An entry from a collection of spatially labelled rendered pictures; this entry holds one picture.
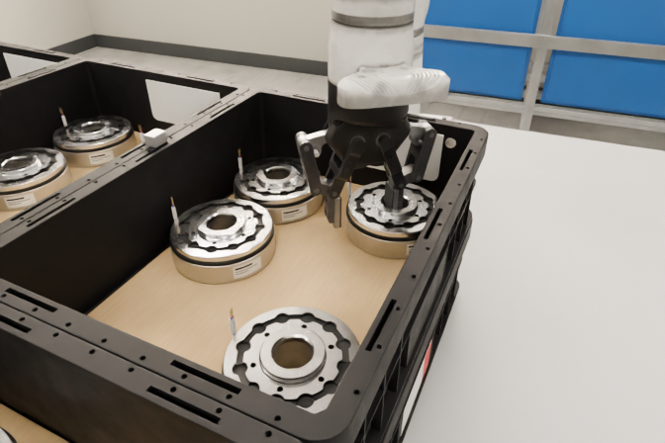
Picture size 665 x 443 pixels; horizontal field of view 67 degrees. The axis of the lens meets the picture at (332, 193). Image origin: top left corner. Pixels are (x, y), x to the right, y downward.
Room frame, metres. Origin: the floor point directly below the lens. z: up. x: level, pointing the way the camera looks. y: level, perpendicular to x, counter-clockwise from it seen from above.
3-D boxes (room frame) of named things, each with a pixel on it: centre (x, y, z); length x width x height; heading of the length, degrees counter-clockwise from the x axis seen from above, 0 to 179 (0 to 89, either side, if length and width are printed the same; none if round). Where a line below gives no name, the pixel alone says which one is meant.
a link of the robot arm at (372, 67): (0.42, -0.04, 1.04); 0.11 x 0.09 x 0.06; 15
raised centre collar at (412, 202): (0.45, -0.07, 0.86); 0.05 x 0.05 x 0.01
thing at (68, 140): (0.64, 0.33, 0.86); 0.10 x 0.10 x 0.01
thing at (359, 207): (0.45, -0.07, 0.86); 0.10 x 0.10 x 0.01
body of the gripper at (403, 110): (0.44, -0.03, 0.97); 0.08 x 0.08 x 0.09
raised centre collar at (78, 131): (0.64, 0.33, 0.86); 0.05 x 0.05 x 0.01
